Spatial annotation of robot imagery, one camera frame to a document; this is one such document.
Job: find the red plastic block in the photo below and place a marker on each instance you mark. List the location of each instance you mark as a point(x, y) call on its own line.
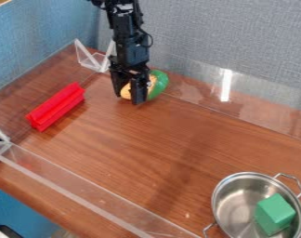
point(50, 111)

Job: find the clear acrylic front barrier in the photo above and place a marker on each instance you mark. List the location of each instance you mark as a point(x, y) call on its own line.
point(124, 213)

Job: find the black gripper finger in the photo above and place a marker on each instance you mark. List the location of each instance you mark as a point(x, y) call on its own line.
point(120, 81)
point(140, 90)

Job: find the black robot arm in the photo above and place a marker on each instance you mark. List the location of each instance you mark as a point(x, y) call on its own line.
point(133, 41)

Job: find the green wooden cube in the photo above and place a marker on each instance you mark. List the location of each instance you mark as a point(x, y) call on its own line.
point(274, 214)

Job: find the yellow green toy corn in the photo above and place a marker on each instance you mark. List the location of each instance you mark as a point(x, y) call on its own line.
point(157, 86)

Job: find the clear acrylic back barrier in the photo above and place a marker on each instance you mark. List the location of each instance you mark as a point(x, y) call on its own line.
point(252, 99)

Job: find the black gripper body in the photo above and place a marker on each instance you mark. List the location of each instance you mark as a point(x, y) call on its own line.
point(133, 68)

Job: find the clear acrylic barrier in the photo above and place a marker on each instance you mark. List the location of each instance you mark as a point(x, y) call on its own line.
point(252, 99)
point(124, 213)

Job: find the silver metal pot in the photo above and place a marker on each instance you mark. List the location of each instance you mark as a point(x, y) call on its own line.
point(234, 202)

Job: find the clear acrylic corner bracket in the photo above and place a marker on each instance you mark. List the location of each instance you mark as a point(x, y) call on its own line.
point(98, 61)

